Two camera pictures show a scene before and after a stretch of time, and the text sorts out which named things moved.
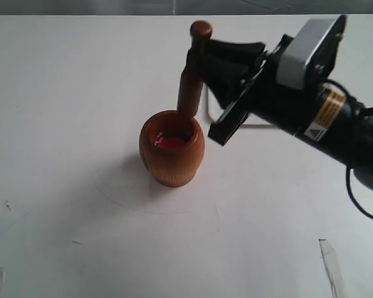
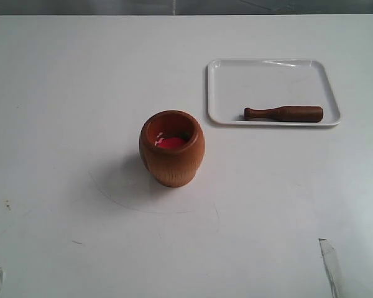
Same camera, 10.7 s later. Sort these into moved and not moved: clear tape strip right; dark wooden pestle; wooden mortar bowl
Moved: dark wooden pestle
Not moved: clear tape strip right; wooden mortar bowl
